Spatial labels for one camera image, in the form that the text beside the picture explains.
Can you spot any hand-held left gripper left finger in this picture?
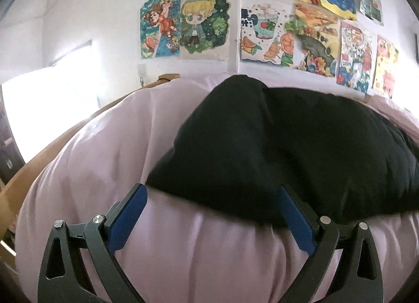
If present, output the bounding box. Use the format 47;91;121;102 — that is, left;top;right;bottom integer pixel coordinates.
37;183;148;303

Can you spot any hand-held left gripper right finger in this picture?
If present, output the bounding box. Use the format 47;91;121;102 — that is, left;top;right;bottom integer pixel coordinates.
275;185;384;303

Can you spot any black padded jacket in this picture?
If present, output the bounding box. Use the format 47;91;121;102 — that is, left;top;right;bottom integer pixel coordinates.
146;74;419;229

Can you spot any pink bed sheet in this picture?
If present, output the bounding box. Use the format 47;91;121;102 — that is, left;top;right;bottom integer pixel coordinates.
15;74;419;303

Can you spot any wooden bed frame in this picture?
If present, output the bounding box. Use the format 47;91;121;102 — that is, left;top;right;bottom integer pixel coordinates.
0;74;181;258

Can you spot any group of colourful wall drawings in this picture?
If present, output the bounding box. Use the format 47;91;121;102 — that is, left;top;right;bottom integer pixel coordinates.
140;0;400;99

